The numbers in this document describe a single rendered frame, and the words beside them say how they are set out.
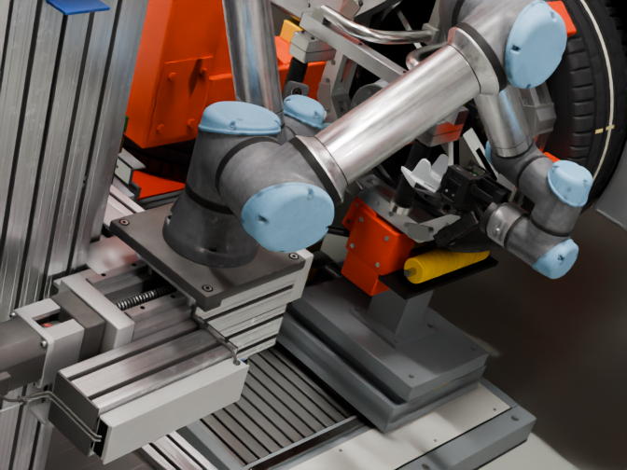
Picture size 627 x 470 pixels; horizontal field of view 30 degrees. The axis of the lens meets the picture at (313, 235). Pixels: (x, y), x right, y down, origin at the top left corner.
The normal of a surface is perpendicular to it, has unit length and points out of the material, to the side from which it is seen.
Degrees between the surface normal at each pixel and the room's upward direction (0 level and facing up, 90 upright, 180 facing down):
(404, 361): 0
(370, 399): 90
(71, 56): 90
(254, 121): 8
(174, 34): 90
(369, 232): 90
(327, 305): 0
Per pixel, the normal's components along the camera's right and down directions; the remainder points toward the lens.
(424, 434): 0.26, -0.83
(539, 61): 0.58, 0.48
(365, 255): -0.69, 0.20
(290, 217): 0.36, 0.63
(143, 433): 0.72, 0.51
